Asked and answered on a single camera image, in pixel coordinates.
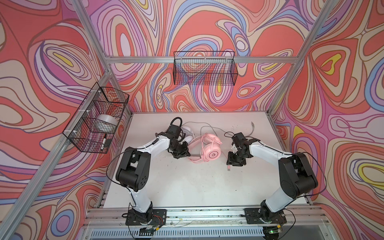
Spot white perforated cable duct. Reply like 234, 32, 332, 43
84, 227, 265, 240

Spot grey headphone cable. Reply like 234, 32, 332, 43
181, 121, 256, 139

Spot aluminium cage frame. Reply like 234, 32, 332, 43
0, 0, 340, 235

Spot rear black wire basket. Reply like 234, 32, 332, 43
173, 50, 238, 86

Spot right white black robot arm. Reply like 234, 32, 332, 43
227, 133, 318, 224

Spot black wire basket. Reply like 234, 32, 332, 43
173, 50, 238, 86
63, 83, 130, 154

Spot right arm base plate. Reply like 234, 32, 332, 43
241, 208, 287, 225

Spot grey tape roll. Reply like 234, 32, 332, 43
94, 114, 118, 134

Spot pink headphones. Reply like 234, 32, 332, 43
188, 133, 223, 163

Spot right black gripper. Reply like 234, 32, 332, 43
226, 149, 249, 167

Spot black white marker pen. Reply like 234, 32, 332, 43
100, 134, 107, 151

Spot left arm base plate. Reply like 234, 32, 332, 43
122, 209, 167, 227

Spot left black wire basket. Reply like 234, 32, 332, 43
63, 83, 130, 154

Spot aluminium front rail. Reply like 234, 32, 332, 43
83, 205, 331, 227

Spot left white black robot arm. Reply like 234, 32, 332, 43
115, 117, 191, 225

